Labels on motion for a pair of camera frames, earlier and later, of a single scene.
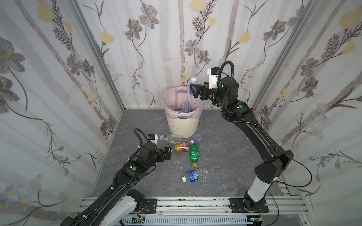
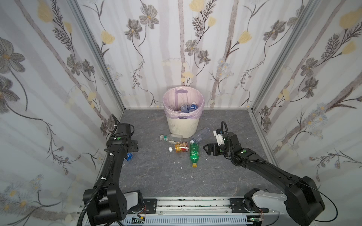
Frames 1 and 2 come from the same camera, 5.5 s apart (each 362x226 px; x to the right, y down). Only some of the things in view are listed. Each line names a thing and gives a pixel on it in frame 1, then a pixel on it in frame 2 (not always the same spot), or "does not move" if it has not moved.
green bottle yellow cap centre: [194, 154] does not move
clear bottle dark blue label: [193, 82] → [193, 106]
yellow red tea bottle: [183, 147] does not move
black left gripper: [165, 154] → [131, 145]
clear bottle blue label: [186, 107] does not move
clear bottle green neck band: [172, 138] does not move
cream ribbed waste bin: [187, 127] does not move
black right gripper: [202, 91] → [218, 148]
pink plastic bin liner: [178, 102] does not move
